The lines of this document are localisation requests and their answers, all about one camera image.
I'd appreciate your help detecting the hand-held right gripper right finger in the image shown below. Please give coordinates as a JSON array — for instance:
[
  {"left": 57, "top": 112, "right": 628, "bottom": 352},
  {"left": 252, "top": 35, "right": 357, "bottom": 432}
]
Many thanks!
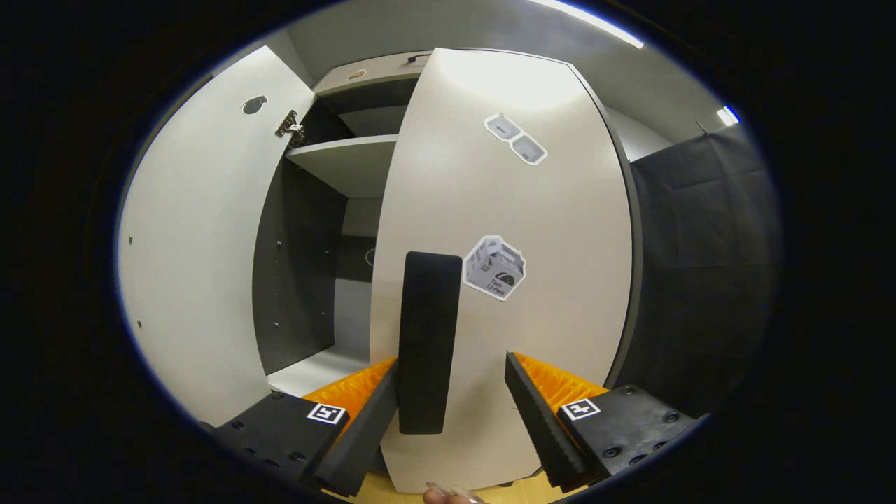
[{"left": 504, "top": 351, "right": 701, "bottom": 494}]

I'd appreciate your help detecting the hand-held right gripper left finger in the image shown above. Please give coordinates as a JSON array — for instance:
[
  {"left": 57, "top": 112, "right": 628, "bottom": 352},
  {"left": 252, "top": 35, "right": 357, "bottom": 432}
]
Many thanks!
[{"left": 210, "top": 357, "right": 400, "bottom": 498}]

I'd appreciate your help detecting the white cabinet door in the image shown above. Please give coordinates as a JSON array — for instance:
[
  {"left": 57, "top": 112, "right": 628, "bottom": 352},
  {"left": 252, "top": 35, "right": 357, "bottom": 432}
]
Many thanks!
[
  {"left": 369, "top": 48, "right": 643, "bottom": 494},
  {"left": 115, "top": 45, "right": 317, "bottom": 428}
]

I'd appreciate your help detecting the white cabinet shelf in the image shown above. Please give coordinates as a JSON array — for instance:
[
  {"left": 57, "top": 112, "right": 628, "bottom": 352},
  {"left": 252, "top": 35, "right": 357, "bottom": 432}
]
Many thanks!
[
  {"left": 286, "top": 134, "right": 398, "bottom": 198},
  {"left": 266, "top": 346, "right": 372, "bottom": 398}
]

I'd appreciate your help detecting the metal door hinge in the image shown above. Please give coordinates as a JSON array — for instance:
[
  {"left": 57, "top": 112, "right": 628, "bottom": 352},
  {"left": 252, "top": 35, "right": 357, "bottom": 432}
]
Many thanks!
[{"left": 274, "top": 110, "right": 307, "bottom": 148}]

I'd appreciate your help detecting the white cabinet drawer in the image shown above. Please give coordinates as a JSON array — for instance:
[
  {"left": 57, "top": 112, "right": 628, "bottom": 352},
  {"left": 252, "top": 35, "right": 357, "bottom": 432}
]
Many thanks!
[{"left": 313, "top": 52, "right": 431, "bottom": 97}]

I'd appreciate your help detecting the black door handle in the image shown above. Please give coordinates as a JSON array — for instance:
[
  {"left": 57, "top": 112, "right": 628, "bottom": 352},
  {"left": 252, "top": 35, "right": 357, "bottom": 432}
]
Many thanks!
[{"left": 398, "top": 251, "right": 464, "bottom": 435}]

